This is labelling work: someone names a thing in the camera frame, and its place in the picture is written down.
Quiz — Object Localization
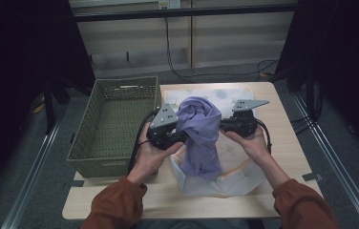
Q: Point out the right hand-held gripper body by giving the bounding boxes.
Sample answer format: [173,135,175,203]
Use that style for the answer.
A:
[230,99,270,138]

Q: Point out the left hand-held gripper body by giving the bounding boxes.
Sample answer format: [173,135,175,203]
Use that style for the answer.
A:
[145,102,180,152]

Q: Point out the purple cloth garment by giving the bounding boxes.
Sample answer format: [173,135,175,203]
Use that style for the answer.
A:
[175,96,223,182]

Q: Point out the green woven basket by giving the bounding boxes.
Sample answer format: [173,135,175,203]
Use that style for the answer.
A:
[66,75,163,178]

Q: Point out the white leaf-print laundry bag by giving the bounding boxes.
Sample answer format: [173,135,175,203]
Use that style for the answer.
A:
[162,88,267,198]

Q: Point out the person's right hand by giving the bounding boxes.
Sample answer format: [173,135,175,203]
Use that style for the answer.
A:
[221,125,272,163]

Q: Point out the person's left hand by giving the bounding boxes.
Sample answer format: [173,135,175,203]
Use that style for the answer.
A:
[127,122,185,186]

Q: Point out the grey tape strip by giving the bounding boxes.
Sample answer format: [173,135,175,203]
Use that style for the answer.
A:
[301,172,325,182]

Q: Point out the dark curtain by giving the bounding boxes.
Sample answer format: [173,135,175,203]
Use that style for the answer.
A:
[269,0,359,160]
[0,0,96,204]

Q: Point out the black metal stand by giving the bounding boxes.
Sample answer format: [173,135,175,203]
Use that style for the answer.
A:
[37,75,93,136]

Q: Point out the black horizontal bar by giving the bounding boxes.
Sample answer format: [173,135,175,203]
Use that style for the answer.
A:
[72,4,300,23]

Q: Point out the white power outlet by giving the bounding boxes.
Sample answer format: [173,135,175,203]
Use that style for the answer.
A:
[158,0,181,10]

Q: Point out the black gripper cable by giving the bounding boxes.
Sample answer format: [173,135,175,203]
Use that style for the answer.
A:
[127,108,161,176]
[254,117,273,156]

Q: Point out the black floor cables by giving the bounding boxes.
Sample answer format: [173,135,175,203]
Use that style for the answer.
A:
[290,94,325,135]

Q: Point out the black wall cable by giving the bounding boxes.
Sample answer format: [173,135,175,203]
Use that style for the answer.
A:
[163,17,279,80]

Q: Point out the metal floor rail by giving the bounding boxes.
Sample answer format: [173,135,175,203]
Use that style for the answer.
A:
[0,120,62,229]
[290,94,359,229]

